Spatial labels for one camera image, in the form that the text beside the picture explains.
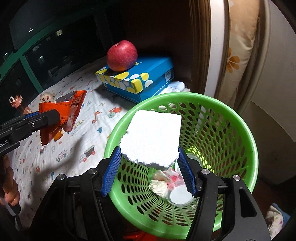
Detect red white wrapper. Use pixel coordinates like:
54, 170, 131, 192
149, 168, 185, 198

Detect green plastic mesh basket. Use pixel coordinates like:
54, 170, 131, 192
104, 92, 263, 240

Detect orange snack wrapper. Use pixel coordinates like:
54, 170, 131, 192
39, 90, 87, 145

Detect round clear lidded container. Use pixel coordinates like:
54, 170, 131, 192
166, 184, 195, 206

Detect person's left hand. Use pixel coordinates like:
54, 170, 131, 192
2, 155, 20, 206

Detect orange water bottle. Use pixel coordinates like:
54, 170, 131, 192
9, 95, 32, 114

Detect white skull toy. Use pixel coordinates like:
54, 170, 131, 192
40, 92, 55, 103

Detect white printed bed sheet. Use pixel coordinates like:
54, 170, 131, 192
9, 58, 135, 227

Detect red apple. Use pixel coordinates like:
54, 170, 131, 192
106, 40, 138, 72

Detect blue tissue box yellow dots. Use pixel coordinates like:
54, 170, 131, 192
95, 57, 174, 103

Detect beige floral pillow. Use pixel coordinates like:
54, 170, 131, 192
217, 1, 260, 109

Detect green window frame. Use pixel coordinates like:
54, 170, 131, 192
0, 18, 65, 93

